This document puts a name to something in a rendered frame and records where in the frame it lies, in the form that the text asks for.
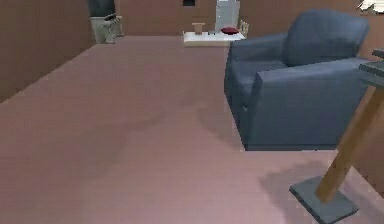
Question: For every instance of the small tan wooden stool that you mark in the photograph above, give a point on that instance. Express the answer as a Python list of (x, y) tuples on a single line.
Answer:
[(198, 28)]

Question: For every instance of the pale grey cabinet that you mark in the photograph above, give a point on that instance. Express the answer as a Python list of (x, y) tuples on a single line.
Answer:
[(106, 30)]

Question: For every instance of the dark wall window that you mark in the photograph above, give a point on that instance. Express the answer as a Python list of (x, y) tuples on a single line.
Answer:
[(189, 2)]

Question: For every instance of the white low table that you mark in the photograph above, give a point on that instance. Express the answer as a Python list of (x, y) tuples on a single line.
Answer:
[(208, 40)]

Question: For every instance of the dark doorway panel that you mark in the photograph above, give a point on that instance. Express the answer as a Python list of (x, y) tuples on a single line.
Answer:
[(100, 7)]

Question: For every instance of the dark red bowl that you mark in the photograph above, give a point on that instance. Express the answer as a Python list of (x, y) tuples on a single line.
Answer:
[(229, 30)]

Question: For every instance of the blue armchair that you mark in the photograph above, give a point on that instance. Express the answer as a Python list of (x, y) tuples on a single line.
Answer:
[(300, 96)]

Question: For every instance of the wooden post grey base stand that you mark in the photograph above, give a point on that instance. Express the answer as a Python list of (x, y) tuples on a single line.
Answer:
[(353, 143)]

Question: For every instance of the tan wooden chair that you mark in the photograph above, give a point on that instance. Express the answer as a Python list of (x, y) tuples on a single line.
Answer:
[(244, 28)]

